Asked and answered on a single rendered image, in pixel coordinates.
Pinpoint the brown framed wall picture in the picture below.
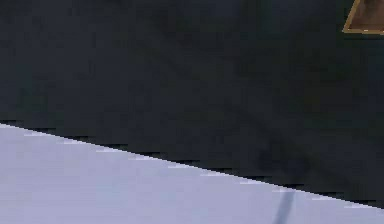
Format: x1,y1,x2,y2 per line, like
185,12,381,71
342,0,384,36

